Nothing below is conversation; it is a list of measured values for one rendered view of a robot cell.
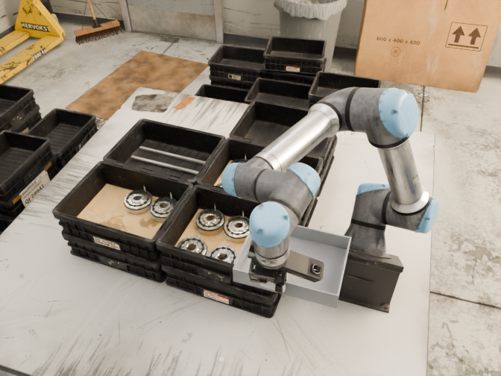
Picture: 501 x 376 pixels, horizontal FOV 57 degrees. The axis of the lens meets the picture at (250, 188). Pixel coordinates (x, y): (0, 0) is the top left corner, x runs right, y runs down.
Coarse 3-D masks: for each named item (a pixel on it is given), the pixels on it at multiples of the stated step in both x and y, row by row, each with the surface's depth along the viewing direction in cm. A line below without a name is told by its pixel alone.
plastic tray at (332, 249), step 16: (304, 240) 130; (320, 240) 129; (336, 240) 127; (240, 256) 120; (320, 256) 126; (336, 256) 126; (240, 272) 117; (336, 272) 121; (288, 288) 115; (304, 288) 113; (320, 288) 118; (336, 288) 118; (336, 304) 113
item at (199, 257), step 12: (192, 192) 162; (216, 192) 162; (180, 204) 157; (168, 228) 149; (156, 240) 146; (168, 252) 145; (180, 252) 142; (192, 252) 142; (216, 264) 139; (228, 264) 138
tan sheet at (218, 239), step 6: (198, 210) 169; (228, 216) 167; (192, 222) 165; (186, 228) 163; (192, 228) 163; (186, 234) 161; (192, 234) 161; (216, 234) 160; (222, 234) 160; (180, 240) 159; (204, 240) 158; (210, 240) 158; (216, 240) 158; (222, 240) 158; (228, 240) 158; (210, 246) 156; (216, 246) 156; (234, 246) 156; (240, 246) 156
